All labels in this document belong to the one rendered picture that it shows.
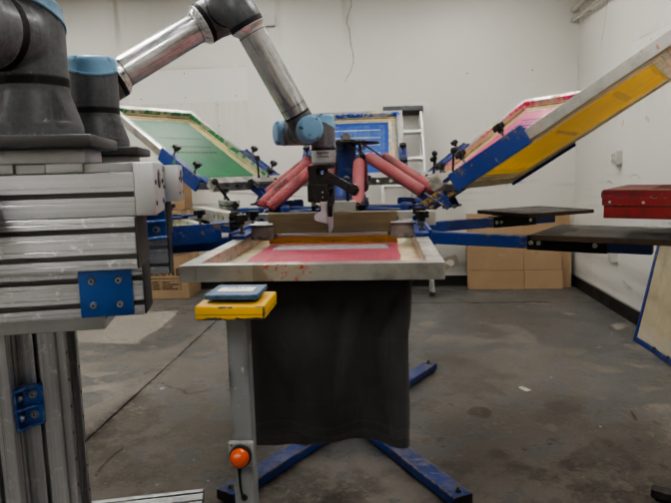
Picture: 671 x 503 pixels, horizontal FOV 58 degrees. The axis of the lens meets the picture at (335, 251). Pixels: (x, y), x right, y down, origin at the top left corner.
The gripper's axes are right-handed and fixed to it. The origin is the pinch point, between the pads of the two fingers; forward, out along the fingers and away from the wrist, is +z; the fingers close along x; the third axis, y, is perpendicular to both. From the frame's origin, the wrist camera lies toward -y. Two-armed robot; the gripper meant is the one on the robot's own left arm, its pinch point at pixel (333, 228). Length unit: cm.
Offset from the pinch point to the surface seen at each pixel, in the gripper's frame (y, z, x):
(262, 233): 22.1, 0.8, 2.8
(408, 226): -23.8, -0.4, 2.8
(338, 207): -0.3, -4.9, -26.3
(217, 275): 21, 4, 61
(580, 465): -92, 101, -43
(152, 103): 211, -88, -412
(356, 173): -6, -17, -58
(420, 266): -24, 3, 61
